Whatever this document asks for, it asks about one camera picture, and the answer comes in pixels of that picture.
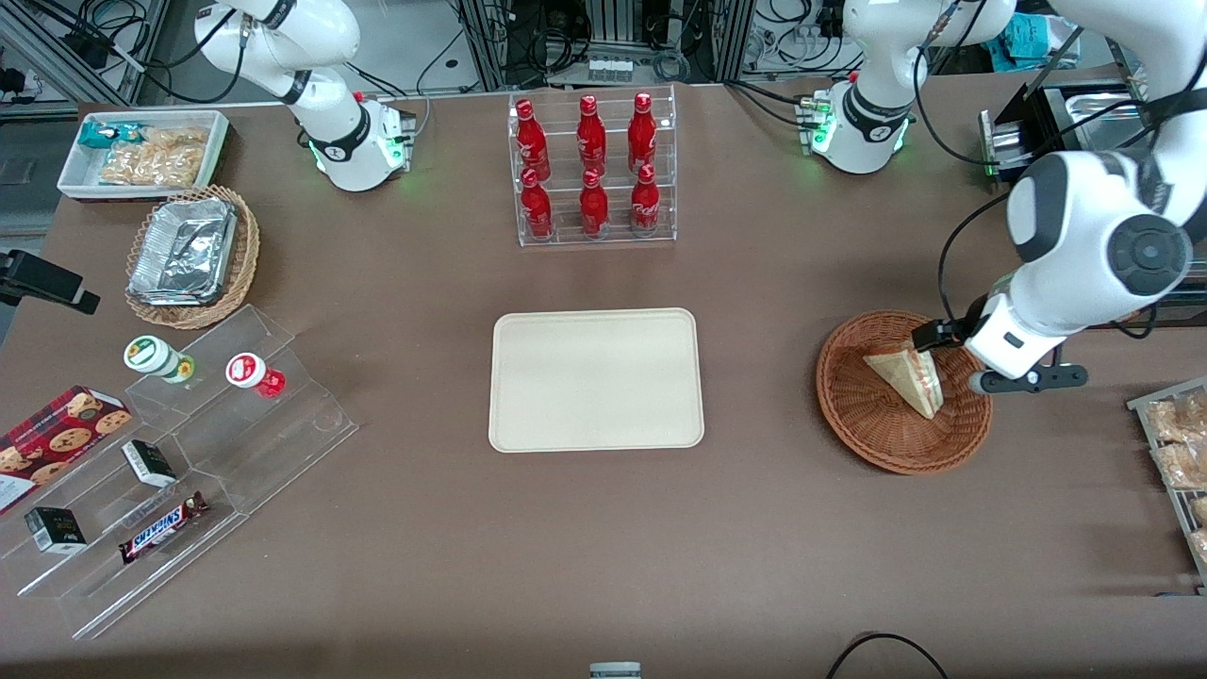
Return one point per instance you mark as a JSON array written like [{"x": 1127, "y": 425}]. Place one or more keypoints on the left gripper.
[{"x": 935, "y": 334}]

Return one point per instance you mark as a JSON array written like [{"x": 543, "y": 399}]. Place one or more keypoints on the triangle sandwich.
[{"x": 910, "y": 382}]

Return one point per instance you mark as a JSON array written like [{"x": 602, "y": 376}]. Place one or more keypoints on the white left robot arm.
[{"x": 1084, "y": 217}]

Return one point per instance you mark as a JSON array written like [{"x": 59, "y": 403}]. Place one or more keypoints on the round brown wicker basket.
[{"x": 877, "y": 424}]

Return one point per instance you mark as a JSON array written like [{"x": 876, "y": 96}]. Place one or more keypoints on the beige plastic tray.
[{"x": 596, "y": 380}]

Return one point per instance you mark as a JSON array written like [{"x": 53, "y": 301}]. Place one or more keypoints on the oval light wicker basket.
[{"x": 240, "y": 273}]

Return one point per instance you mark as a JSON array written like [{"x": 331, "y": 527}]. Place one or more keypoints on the white rectangular snack tray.
[{"x": 75, "y": 179}]

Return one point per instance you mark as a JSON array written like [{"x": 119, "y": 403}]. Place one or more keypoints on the black food warmer machine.
[{"x": 1037, "y": 118}]

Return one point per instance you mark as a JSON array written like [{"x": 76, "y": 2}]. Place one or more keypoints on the clear packet of snacks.
[
  {"x": 1200, "y": 545},
  {"x": 1184, "y": 465},
  {"x": 1200, "y": 510},
  {"x": 1181, "y": 420}
]

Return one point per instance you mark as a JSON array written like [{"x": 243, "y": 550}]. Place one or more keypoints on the stainless steel pan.
[{"x": 1099, "y": 113}]

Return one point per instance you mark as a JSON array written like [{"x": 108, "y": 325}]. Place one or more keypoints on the red soda bottle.
[
  {"x": 591, "y": 132},
  {"x": 642, "y": 132},
  {"x": 537, "y": 207},
  {"x": 531, "y": 137},
  {"x": 645, "y": 203},
  {"x": 594, "y": 206}
]

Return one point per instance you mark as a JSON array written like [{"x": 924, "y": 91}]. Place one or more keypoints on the clear acrylic bottle rack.
[{"x": 618, "y": 189}]

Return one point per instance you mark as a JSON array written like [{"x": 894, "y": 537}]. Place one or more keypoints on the grey power strip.
[{"x": 611, "y": 70}]

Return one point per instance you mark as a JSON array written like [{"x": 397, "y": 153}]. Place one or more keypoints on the small grey device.
[{"x": 615, "y": 670}]

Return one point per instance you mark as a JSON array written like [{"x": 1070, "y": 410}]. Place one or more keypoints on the clear acrylic stepped display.
[{"x": 273, "y": 443}]

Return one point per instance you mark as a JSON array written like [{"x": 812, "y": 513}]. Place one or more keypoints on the red lid jar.
[{"x": 248, "y": 370}]

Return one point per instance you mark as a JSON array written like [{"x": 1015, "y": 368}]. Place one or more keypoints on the silver foil container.
[{"x": 181, "y": 250}]

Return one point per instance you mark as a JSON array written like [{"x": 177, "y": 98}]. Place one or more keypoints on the green lid jar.
[{"x": 149, "y": 355}]

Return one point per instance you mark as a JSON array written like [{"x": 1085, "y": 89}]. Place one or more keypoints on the small black box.
[
  {"x": 149, "y": 463},
  {"x": 55, "y": 530}
]

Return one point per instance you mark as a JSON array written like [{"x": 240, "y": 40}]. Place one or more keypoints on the Snickers chocolate bar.
[{"x": 162, "y": 528}]

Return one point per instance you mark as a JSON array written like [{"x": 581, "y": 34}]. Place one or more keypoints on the clear bag of crackers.
[{"x": 156, "y": 162}]

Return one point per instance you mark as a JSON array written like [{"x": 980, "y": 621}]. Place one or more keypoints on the teal snack packet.
[{"x": 99, "y": 135}]

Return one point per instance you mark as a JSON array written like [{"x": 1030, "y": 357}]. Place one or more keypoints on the red cookie box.
[{"x": 57, "y": 438}]

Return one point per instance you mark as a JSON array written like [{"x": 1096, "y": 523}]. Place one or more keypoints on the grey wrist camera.
[{"x": 1028, "y": 380}]

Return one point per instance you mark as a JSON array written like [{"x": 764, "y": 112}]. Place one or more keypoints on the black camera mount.
[{"x": 42, "y": 276}]

